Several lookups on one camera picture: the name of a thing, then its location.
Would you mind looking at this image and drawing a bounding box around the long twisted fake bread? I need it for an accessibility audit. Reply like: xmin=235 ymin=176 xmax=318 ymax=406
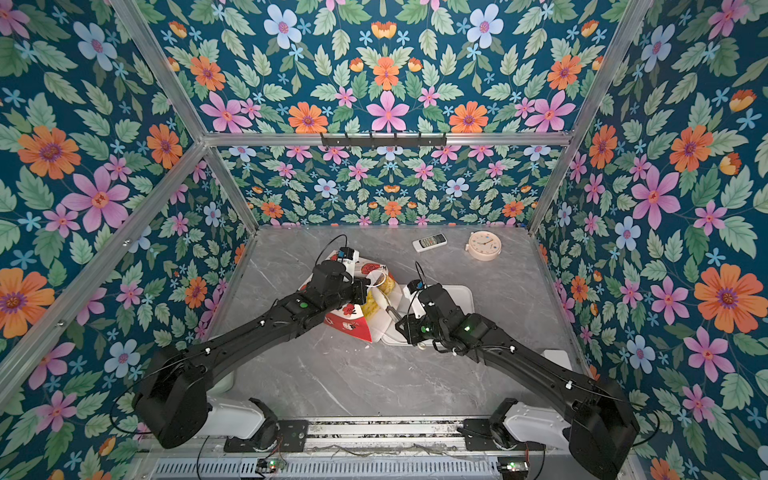
xmin=361 ymin=269 xmax=397 ymax=319

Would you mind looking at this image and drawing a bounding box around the white rectangular tray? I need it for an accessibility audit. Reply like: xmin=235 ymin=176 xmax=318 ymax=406
xmin=379 ymin=284 xmax=475 ymax=347

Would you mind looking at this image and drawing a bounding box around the black wall hook bar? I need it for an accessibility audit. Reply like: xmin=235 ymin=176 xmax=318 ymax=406
xmin=320 ymin=133 xmax=448 ymax=148

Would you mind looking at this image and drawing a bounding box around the pink round alarm clock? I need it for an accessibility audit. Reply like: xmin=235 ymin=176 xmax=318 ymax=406
xmin=465 ymin=231 xmax=502 ymax=262

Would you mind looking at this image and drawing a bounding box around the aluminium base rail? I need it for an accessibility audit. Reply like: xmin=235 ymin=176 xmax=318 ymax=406
xmin=137 ymin=415 xmax=637 ymax=463

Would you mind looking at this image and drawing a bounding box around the white remote control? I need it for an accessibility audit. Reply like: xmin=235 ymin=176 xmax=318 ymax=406
xmin=412 ymin=233 xmax=448 ymax=253

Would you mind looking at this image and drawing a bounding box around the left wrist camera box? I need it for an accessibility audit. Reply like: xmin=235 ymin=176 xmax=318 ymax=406
xmin=328 ymin=246 xmax=360 ymax=275

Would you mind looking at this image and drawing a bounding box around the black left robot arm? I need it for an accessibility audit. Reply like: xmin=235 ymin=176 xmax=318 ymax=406
xmin=133 ymin=260 xmax=370 ymax=449

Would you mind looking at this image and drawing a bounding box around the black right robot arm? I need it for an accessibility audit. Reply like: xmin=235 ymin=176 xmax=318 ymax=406
xmin=395 ymin=280 xmax=640 ymax=479

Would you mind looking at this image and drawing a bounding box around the black camera cable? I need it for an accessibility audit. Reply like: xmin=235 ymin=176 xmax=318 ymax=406
xmin=313 ymin=233 xmax=350 ymax=268

